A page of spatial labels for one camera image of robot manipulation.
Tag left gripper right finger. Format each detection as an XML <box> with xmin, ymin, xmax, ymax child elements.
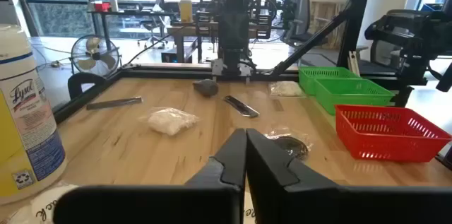
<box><xmin>246</xmin><ymin>128</ymin><xmax>452</xmax><ymax>224</ymax></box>

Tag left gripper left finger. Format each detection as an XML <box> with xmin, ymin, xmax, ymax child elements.
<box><xmin>52</xmin><ymin>128</ymin><xmax>247</xmax><ymax>224</ymax></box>

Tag white fluffy item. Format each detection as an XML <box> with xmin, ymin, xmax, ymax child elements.
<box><xmin>139</xmin><ymin>106</ymin><xmax>201</xmax><ymax>136</ymax></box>

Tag red plastic basket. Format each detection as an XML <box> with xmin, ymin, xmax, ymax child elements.
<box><xmin>334</xmin><ymin>104</ymin><xmax>452</xmax><ymax>163</ymax></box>

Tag black round brush in bag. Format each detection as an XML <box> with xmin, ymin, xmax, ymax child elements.
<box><xmin>263</xmin><ymin>128</ymin><xmax>314</xmax><ymax>161</ymax></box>

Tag dark grey rounded object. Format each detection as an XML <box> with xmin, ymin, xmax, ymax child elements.
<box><xmin>192</xmin><ymin>78</ymin><xmax>220</xmax><ymax>98</ymax></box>

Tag clear bag white contents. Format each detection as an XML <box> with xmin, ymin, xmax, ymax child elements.
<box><xmin>268</xmin><ymin>81</ymin><xmax>305</xmax><ymax>98</ymax></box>

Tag green plastic basket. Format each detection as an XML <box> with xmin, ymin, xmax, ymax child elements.
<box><xmin>313</xmin><ymin>77</ymin><xmax>396</xmax><ymax>116</ymax></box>
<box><xmin>298</xmin><ymin>66</ymin><xmax>361</xmax><ymax>96</ymax></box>

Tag black computer box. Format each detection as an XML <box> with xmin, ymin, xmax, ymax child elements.
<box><xmin>160</xmin><ymin>47</ymin><xmax>194</xmax><ymax>64</ymax></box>

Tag wooden work table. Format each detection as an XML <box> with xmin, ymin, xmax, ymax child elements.
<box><xmin>165</xmin><ymin>20</ymin><xmax>269</xmax><ymax>63</ymax></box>

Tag yellow canister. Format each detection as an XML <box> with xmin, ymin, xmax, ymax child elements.
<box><xmin>178</xmin><ymin>0</ymin><xmax>194</xmax><ymax>23</ymax></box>

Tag wooden pallet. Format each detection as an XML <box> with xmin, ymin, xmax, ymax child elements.
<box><xmin>310</xmin><ymin>1</ymin><xmax>346</xmax><ymax>50</ymax></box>

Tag grey office chair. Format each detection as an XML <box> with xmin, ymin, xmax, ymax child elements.
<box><xmin>282</xmin><ymin>0</ymin><xmax>311</xmax><ymax>47</ymax></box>

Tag round floor fan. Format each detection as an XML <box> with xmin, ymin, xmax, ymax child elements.
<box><xmin>70</xmin><ymin>34</ymin><xmax>121</xmax><ymax>78</ymax></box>

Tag vanity pack swabs bag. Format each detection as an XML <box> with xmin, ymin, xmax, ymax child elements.
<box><xmin>6</xmin><ymin>181</ymin><xmax>82</xmax><ymax>224</ymax></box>

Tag Lysol wipes canister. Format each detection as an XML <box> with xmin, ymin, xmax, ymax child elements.
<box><xmin>0</xmin><ymin>24</ymin><xmax>68</xmax><ymax>206</ymax></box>

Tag blue bin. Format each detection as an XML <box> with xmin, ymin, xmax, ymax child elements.
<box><xmin>420</xmin><ymin>2</ymin><xmax>446</xmax><ymax>12</ymax></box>

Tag white bracket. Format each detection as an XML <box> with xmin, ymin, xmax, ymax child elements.
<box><xmin>347</xmin><ymin>50</ymin><xmax>362</xmax><ymax>77</ymax></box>

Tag black diagonal frame strut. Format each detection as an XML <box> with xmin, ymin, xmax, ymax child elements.
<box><xmin>270</xmin><ymin>6</ymin><xmax>354</xmax><ymax>76</ymax></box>

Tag black vertical frame post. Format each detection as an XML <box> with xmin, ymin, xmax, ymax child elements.
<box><xmin>337</xmin><ymin>0</ymin><xmax>376</xmax><ymax>69</ymax></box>

